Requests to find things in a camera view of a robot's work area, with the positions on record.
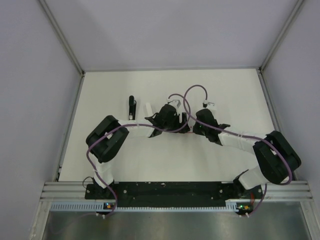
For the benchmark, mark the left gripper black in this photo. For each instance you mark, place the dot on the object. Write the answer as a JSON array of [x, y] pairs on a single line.
[[176, 117]]

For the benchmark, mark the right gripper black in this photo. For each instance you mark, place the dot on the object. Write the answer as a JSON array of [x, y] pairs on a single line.
[[196, 129]]

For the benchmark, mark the white stapler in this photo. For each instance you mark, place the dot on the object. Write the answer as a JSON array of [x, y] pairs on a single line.
[[148, 110]]

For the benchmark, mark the black stapler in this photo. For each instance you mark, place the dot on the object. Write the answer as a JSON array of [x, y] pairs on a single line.
[[132, 104]]

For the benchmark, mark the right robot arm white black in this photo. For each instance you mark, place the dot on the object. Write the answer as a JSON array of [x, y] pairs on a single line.
[[275, 156]]

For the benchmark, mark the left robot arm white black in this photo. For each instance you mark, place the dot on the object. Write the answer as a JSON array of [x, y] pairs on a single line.
[[106, 140]]

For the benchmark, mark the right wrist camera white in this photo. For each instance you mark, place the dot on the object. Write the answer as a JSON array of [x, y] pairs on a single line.
[[209, 105]]

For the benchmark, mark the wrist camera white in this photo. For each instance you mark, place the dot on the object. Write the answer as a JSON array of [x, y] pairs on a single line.
[[209, 105], [176, 103]]

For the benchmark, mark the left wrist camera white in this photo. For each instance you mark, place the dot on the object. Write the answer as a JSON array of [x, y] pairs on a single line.
[[176, 103]]

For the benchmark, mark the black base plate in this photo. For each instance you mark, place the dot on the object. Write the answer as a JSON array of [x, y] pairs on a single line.
[[170, 194]]

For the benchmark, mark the grey slotted cable duct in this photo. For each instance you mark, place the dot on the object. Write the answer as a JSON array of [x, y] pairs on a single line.
[[105, 207]]

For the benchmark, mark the left aluminium corner post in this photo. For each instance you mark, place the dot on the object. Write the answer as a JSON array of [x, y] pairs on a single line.
[[60, 36]]

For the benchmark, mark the aluminium corner post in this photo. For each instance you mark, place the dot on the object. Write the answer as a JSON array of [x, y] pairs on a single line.
[[294, 13], [60, 36]]

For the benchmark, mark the aluminium frame rail front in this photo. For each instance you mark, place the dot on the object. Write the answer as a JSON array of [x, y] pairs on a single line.
[[296, 191]]

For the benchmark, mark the right aluminium corner post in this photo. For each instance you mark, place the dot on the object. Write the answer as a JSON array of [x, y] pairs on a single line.
[[294, 13]]

